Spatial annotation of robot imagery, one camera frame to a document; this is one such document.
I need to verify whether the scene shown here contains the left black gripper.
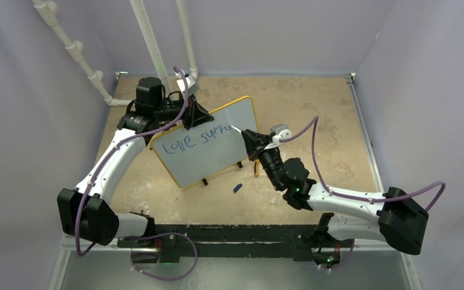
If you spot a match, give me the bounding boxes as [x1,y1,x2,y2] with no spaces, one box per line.
[155,93,214,131]

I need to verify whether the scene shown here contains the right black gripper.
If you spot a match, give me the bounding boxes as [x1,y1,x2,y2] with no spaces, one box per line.
[243,129,283,190]

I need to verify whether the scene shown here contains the blue whiteboard marker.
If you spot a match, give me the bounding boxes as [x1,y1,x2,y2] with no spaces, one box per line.
[230,125,242,134]

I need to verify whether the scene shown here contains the yellow framed whiteboard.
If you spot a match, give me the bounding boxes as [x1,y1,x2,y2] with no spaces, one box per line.
[150,96,258,189]

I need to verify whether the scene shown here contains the blue marker cap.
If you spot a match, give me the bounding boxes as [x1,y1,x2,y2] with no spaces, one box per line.
[233,184,242,193]

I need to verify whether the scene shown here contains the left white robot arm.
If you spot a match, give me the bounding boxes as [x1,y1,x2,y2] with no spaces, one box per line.
[57,74,214,247]

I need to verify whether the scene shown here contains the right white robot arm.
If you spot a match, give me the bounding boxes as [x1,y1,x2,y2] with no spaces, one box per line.
[240,129,429,255]

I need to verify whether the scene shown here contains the yellow handled pliers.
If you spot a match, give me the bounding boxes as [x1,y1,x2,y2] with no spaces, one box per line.
[254,159,260,178]

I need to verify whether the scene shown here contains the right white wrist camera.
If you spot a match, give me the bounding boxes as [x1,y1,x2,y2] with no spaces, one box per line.
[267,124,292,149]

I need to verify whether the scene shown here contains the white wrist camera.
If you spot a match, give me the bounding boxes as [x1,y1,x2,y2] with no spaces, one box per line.
[176,75,200,96]
[267,124,292,149]

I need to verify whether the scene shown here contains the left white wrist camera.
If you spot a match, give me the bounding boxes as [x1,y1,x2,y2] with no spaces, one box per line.
[176,75,200,96]

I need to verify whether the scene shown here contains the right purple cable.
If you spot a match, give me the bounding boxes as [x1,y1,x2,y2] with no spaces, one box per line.
[282,116,446,213]

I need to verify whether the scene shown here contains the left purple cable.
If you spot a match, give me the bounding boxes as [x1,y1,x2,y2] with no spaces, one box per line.
[74,66,190,257]

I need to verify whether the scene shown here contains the aluminium frame rail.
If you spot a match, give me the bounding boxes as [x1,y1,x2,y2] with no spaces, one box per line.
[343,73,384,191]

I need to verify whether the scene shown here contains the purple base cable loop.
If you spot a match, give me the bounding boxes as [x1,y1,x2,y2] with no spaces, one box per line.
[129,233,199,282]

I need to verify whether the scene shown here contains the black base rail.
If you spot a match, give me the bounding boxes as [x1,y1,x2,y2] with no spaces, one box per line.
[118,224,337,263]

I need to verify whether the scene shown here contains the white pvc pipe frame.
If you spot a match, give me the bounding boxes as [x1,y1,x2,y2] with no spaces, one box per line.
[32,1,178,106]

